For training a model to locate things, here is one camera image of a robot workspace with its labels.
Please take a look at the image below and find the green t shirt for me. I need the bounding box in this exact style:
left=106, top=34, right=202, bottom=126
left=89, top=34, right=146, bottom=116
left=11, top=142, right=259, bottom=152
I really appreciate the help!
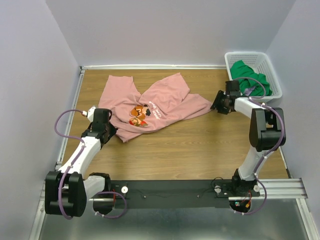
left=230, top=60, right=273, bottom=97

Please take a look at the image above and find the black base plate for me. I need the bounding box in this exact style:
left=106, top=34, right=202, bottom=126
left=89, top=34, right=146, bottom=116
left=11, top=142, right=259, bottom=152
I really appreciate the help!
left=91, top=177, right=260, bottom=214

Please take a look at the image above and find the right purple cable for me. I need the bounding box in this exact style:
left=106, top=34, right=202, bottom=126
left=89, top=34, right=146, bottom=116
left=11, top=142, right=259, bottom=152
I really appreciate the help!
left=232, top=77, right=286, bottom=216

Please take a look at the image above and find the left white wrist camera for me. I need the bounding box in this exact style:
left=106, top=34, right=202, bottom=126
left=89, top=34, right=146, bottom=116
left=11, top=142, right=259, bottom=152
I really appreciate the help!
left=81, top=106, right=97, bottom=123

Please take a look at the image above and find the white plastic basket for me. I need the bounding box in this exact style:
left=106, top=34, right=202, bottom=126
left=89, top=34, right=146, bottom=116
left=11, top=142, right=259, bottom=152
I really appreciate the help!
left=224, top=51, right=283, bottom=103

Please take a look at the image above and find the aluminium front rail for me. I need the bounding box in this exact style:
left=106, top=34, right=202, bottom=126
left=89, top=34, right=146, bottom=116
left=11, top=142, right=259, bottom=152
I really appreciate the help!
left=39, top=177, right=308, bottom=201

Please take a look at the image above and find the aluminium rail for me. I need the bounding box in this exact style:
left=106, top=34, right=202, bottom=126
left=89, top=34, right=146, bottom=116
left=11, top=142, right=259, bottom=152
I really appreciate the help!
left=54, top=69, right=85, bottom=171
left=39, top=177, right=308, bottom=201

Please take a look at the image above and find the white back edge strip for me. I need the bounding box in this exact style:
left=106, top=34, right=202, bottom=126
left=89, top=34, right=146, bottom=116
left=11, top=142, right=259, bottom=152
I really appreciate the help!
left=80, top=64, right=226, bottom=70

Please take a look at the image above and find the pink printed t shirt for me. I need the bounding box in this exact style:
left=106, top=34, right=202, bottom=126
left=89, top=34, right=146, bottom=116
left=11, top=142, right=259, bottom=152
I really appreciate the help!
left=98, top=73, right=212, bottom=143

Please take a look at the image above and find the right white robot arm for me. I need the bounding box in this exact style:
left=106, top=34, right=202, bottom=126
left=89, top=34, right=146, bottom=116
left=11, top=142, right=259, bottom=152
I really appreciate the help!
left=211, top=79, right=286, bottom=196

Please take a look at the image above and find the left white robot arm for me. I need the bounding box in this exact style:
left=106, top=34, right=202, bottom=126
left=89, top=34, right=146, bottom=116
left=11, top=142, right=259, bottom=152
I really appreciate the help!
left=44, top=107, right=117, bottom=220

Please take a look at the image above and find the aluminium left side rail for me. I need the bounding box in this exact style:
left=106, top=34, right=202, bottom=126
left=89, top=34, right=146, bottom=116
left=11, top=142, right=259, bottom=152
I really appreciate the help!
left=54, top=69, right=85, bottom=171

